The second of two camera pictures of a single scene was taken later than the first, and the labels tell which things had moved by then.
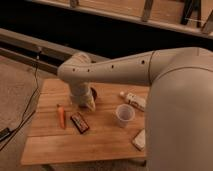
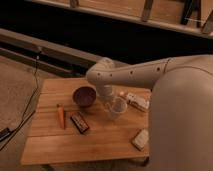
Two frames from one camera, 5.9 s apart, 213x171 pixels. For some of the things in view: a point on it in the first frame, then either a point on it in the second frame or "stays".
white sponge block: [140, 140] stays
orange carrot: [61, 114] stays
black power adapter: [4, 133] stays
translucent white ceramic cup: [125, 112] to [116, 108]
